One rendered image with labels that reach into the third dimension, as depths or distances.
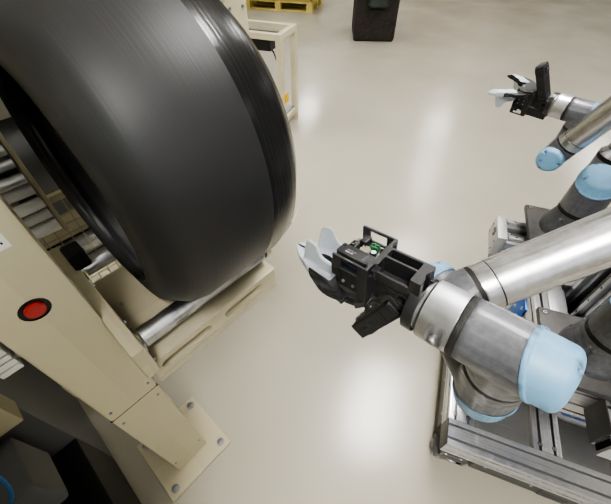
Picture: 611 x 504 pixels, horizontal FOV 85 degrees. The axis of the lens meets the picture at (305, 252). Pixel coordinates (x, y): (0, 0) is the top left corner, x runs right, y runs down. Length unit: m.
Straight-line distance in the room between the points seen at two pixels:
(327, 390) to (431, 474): 0.50
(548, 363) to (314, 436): 1.27
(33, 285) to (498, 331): 0.65
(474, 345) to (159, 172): 0.40
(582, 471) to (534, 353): 1.23
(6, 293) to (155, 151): 0.35
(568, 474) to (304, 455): 0.90
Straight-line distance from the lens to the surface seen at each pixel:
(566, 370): 0.39
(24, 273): 0.66
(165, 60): 0.48
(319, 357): 1.68
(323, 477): 1.54
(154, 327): 0.76
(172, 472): 1.61
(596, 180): 1.34
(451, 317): 0.39
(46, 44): 0.50
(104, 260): 0.96
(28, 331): 0.73
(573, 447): 1.64
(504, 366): 0.39
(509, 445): 1.52
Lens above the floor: 1.52
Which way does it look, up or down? 47 degrees down
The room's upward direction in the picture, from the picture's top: straight up
